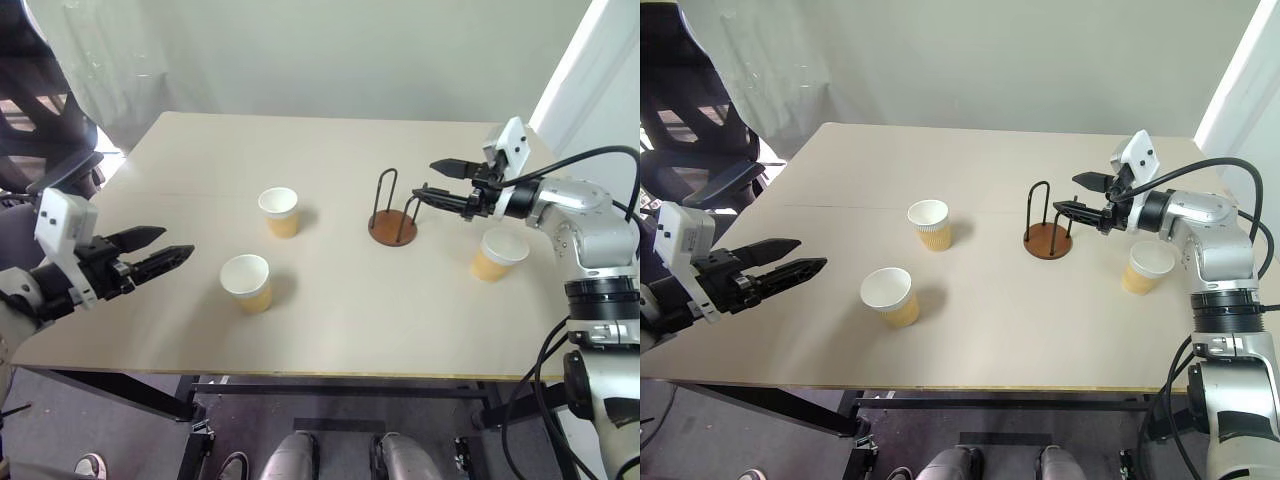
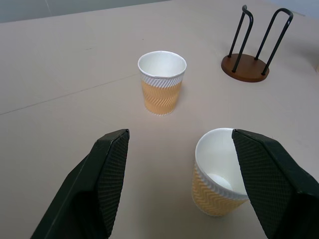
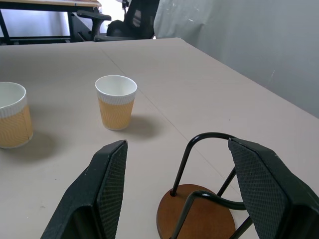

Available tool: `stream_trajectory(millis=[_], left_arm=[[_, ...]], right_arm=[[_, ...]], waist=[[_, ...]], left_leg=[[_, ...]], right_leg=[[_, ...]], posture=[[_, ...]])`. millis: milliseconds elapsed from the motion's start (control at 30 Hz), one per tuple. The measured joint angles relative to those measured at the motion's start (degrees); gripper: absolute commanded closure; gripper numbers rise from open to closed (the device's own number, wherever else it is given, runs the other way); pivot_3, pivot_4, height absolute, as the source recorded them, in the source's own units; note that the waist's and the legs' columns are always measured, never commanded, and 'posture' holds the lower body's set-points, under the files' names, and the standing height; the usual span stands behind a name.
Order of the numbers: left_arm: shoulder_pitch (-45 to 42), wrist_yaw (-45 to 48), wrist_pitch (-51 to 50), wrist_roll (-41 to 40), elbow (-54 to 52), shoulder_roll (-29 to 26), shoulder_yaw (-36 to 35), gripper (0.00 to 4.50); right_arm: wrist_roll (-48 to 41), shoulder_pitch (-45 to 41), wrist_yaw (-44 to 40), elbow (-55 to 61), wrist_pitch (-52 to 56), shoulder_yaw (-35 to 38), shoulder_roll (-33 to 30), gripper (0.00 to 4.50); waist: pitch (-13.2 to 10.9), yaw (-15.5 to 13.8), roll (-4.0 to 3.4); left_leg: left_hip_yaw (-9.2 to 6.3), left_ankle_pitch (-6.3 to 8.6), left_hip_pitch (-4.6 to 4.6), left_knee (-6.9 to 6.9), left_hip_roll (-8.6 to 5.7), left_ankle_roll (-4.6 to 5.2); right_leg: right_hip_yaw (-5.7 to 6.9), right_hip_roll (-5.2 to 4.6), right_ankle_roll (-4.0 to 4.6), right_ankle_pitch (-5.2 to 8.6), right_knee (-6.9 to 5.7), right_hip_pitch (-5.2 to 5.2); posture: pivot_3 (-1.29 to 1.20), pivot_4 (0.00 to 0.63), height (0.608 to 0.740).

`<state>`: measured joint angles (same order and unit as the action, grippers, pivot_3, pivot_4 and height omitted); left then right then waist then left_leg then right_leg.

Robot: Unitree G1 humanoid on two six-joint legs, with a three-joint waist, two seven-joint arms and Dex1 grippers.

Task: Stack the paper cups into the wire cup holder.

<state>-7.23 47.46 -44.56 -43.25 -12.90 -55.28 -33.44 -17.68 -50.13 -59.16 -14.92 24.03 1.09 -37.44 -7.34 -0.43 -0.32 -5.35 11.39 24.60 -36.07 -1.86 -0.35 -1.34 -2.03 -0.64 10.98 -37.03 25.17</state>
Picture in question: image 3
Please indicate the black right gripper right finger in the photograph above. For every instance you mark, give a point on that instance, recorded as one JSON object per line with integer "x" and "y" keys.
{"x": 274, "y": 184}

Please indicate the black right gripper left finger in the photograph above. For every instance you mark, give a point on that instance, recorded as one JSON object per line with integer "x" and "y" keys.
{"x": 99, "y": 194}

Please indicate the orange and white paper cup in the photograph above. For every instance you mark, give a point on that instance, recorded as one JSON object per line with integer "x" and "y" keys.
{"x": 12, "y": 117}
{"x": 115, "y": 104}

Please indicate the white fabric curtain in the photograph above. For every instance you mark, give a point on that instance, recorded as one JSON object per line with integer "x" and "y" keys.
{"x": 239, "y": 44}

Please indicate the black office chair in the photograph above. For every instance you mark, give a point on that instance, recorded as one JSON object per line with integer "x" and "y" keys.
{"x": 129, "y": 22}

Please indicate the wooden desk with black frame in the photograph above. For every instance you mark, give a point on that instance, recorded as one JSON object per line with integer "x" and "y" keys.
{"x": 45, "y": 15}

